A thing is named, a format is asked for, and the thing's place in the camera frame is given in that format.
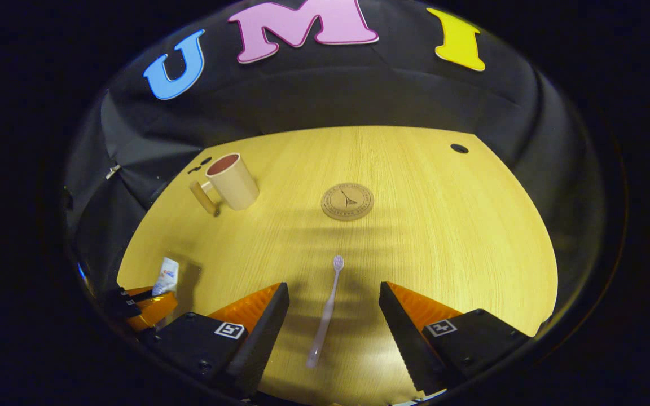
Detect round brown coaster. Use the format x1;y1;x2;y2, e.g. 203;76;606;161
320;182;375;221

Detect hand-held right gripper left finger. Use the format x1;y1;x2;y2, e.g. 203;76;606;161
144;282;291;398

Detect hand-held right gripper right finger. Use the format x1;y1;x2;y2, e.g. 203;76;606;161
379;281;530;395

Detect beige cup with handle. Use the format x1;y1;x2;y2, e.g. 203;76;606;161
189;153;260;217

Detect black backdrop cloth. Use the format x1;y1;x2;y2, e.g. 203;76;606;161
64;0;608;339

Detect wooden desktop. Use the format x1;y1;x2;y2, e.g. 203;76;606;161
116;125;559;406

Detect white toothpaste tube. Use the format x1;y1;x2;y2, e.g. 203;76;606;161
152;257;180;298

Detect pale pink toothbrush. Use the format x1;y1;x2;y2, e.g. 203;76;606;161
306;255;345;369

